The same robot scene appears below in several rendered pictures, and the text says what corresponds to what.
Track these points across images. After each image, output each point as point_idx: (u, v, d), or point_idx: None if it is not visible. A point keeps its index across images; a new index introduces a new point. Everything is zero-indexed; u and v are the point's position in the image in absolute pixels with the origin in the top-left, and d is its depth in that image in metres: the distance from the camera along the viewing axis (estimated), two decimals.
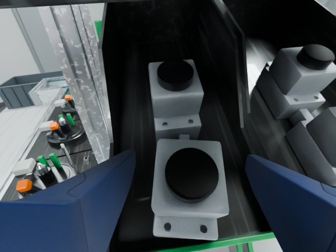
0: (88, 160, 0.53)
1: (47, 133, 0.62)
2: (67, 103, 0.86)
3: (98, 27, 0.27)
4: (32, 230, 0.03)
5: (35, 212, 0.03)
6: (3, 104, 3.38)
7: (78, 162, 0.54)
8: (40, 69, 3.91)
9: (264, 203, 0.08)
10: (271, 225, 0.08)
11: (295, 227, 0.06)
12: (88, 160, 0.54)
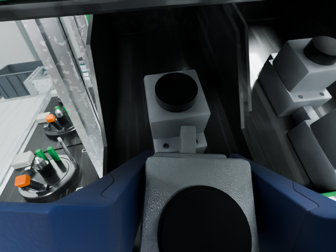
0: (86, 152, 0.53)
1: (44, 125, 0.61)
2: None
3: (88, 15, 0.25)
4: (82, 233, 0.03)
5: (85, 214, 0.03)
6: (0, 93, 3.32)
7: (76, 154, 0.54)
8: (34, 56, 3.79)
9: None
10: None
11: (267, 225, 0.06)
12: (87, 153, 0.53)
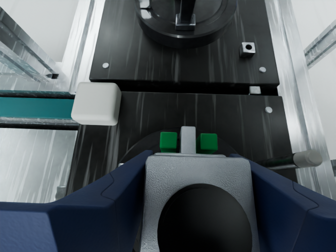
0: None
1: None
2: None
3: None
4: (82, 233, 0.03)
5: (85, 214, 0.03)
6: None
7: None
8: None
9: None
10: None
11: (267, 225, 0.06)
12: None
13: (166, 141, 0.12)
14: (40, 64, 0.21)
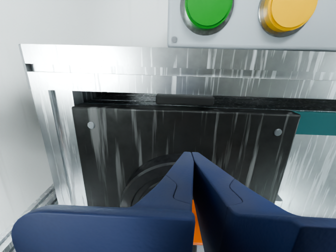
0: None
1: None
2: None
3: None
4: (191, 239, 0.03)
5: (193, 220, 0.03)
6: None
7: None
8: None
9: (195, 200, 0.08)
10: (198, 221, 0.08)
11: (208, 222, 0.06)
12: None
13: None
14: None
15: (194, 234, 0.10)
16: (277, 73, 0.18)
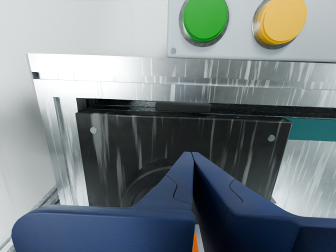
0: None
1: None
2: None
3: None
4: (191, 239, 0.03)
5: (193, 220, 0.03)
6: None
7: None
8: None
9: (195, 200, 0.08)
10: (198, 221, 0.08)
11: (208, 222, 0.06)
12: None
13: None
14: None
15: None
16: (270, 82, 0.19)
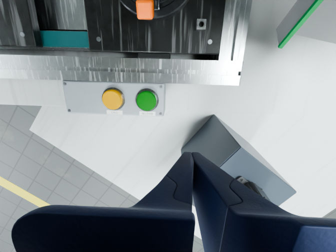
0: None
1: None
2: None
3: None
4: (191, 239, 0.03)
5: (193, 220, 0.03)
6: None
7: None
8: None
9: (195, 200, 0.08)
10: (198, 221, 0.08)
11: (208, 222, 0.06)
12: None
13: None
14: None
15: None
16: (107, 70, 0.34)
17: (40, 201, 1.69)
